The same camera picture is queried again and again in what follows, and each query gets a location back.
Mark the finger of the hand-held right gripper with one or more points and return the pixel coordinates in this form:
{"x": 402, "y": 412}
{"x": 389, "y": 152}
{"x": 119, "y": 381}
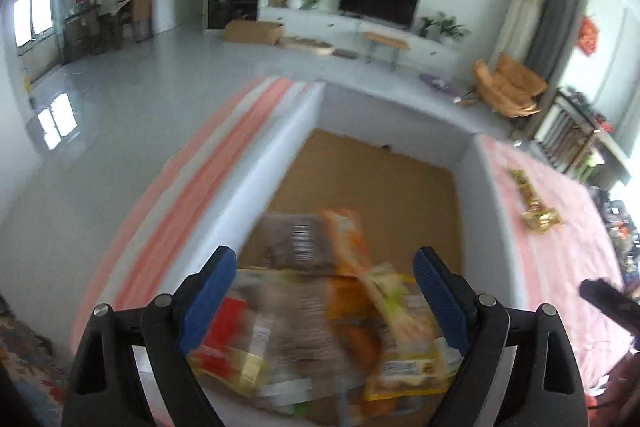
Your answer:
{"x": 612, "y": 302}

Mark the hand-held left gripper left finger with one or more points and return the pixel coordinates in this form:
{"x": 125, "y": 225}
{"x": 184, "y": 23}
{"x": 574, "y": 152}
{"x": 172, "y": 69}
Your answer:
{"x": 207, "y": 302}

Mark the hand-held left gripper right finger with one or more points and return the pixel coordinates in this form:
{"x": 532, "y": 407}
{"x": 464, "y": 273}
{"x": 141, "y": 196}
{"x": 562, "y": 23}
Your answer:
{"x": 440, "y": 302}

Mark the red snack packet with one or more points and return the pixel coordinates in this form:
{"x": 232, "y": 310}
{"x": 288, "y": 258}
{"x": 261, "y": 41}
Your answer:
{"x": 225, "y": 327}

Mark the yellow snack packet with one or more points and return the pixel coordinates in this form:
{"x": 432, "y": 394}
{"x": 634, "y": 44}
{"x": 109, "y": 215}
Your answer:
{"x": 405, "y": 372}

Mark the clear bag with yellow trim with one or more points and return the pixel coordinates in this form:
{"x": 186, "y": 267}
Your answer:
{"x": 250, "y": 369}

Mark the clear packet of brown snacks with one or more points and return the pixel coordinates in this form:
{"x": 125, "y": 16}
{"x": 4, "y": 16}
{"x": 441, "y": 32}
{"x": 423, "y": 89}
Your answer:
{"x": 300, "y": 322}

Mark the dark snack packet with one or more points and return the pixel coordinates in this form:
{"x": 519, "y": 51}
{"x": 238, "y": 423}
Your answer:
{"x": 295, "y": 242}

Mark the gold candy strip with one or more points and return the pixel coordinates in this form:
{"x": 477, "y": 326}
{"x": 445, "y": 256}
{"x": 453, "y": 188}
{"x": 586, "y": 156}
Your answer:
{"x": 540, "y": 217}

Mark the orange snack packet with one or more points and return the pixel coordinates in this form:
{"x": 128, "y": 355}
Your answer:
{"x": 345, "y": 232}

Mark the white cardboard box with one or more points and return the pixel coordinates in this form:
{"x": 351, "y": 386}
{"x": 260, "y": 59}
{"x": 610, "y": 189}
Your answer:
{"x": 360, "y": 112}

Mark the clutter of boxes and bottles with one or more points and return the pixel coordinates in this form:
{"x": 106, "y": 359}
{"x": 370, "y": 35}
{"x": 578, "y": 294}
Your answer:
{"x": 625, "y": 232}

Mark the wooden desk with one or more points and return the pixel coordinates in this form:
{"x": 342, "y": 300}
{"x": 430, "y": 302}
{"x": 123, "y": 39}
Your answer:
{"x": 612, "y": 142}

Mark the wooden chair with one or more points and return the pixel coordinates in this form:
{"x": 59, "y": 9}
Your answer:
{"x": 565, "y": 132}

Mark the floral patterned cloth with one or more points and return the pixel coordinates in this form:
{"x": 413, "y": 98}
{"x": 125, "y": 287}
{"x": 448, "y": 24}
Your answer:
{"x": 27, "y": 357}

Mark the purple round mat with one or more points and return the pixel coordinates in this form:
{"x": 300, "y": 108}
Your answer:
{"x": 442, "y": 84}

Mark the orange lounge chair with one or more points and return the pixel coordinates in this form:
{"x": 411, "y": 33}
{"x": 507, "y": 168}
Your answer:
{"x": 510, "y": 89}

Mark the wooden bench with metal legs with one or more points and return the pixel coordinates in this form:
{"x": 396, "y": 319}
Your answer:
{"x": 385, "y": 39}

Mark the red hanging decoration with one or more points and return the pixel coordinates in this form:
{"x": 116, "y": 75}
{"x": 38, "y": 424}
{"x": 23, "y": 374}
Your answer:
{"x": 590, "y": 34}

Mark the brown cardboard box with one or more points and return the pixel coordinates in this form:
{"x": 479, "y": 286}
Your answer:
{"x": 250, "y": 32}

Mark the large leafy potted plant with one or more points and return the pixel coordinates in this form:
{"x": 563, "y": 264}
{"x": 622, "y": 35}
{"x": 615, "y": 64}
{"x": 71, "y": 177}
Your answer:
{"x": 450, "y": 27}

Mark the small potted plant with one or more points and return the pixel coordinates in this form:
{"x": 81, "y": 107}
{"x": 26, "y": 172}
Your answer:
{"x": 426, "y": 27}

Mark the grey curtain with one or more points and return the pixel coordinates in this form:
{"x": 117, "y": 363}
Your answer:
{"x": 557, "y": 17}

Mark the white standing air conditioner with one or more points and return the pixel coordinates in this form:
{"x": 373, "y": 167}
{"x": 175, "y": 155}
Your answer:
{"x": 522, "y": 17}

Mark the white television cabinet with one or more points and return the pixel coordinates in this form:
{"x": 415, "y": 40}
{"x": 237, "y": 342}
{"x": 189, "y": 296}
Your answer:
{"x": 320, "y": 24}

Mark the dining table with chairs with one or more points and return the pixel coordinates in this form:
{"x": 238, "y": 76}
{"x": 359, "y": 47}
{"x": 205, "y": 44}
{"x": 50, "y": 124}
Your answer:
{"x": 107, "y": 19}

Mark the glass balcony door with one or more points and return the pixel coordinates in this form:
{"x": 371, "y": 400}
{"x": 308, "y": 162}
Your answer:
{"x": 50, "y": 12}

